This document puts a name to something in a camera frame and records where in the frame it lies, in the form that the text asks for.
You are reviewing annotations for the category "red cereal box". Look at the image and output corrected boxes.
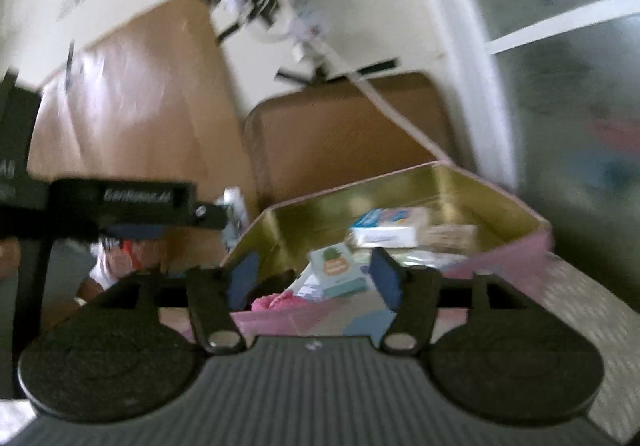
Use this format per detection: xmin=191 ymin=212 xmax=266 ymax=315
xmin=119 ymin=240 xmax=163 ymax=270

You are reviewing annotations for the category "small pineapple card box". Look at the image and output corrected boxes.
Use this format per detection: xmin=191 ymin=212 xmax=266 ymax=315
xmin=308 ymin=243 xmax=367 ymax=299

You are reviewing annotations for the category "person's left hand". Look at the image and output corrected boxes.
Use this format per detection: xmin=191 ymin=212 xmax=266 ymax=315
xmin=0 ymin=239 xmax=22 ymax=279

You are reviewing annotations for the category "white power cable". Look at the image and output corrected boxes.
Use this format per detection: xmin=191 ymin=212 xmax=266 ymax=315
xmin=319 ymin=39 xmax=454 ymax=164

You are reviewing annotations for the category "blue soft pouch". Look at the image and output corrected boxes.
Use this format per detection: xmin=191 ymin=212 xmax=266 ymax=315
xmin=352 ymin=207 xmax=413 ymax=228

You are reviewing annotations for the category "wooden board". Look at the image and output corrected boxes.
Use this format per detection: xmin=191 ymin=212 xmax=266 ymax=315
xmin=27 ymin=0 xmax=262 ymax=271

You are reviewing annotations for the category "white power strip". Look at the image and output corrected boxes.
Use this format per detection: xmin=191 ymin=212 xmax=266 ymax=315
xmin=278 ymin=0 xmax=328 ymax=63

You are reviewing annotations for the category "white wet wipes pack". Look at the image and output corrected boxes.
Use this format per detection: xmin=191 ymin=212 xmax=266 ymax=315
xmin=349 ymin=226 xmax=419 ymax=249

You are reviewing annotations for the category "green milk carton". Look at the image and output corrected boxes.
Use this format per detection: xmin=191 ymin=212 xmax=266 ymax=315
xmin=215 ymin=187 xmax=250 ymax=252

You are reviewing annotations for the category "pink macaron tin box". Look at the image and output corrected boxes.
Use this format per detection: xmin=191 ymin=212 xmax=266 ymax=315
xmin=224 ymin=163 xmax=552 ymax=340

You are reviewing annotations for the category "brown cardboard panel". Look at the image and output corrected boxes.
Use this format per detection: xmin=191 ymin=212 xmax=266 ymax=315
xmin=243 ymin=82 xmax=437 ymax=210

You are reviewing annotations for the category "pink knitted item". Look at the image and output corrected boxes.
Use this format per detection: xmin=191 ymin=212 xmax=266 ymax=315
xmin=250 ymin=290 xmax=305 ymax=311

